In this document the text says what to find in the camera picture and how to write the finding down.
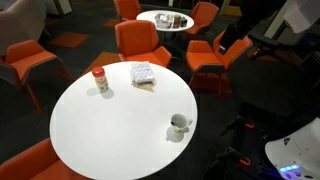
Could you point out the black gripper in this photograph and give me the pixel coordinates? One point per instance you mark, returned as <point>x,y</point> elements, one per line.
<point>258,16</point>

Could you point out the white mug with green print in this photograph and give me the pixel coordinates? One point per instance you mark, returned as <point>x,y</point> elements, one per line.
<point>179,122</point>

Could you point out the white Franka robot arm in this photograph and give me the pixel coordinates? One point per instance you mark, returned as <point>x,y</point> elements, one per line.
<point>293,150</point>

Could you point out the orange chair with grey shell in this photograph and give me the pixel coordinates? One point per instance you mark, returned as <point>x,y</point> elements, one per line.
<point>206,55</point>
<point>138,41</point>
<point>202,16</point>
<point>28,61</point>
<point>128,8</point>
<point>36,163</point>

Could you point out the brown jar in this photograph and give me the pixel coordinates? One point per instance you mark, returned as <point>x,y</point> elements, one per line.
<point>177,21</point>

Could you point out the clear tray with packets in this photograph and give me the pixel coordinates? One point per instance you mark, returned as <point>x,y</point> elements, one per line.
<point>164,20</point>

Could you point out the small white round table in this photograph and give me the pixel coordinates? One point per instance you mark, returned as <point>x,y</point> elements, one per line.
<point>148,16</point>

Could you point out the white coffee stirrer box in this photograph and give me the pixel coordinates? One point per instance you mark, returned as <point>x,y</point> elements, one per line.
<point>142,72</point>

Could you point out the pile of wooden stirrers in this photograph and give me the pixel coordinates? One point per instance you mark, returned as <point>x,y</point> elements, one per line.
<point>144,86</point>

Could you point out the black perforated mounting board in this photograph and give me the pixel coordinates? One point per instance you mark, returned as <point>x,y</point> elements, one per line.
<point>253,140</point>

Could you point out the creamer bottle with red lid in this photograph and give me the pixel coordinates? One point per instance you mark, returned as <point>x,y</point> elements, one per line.
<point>100,81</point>

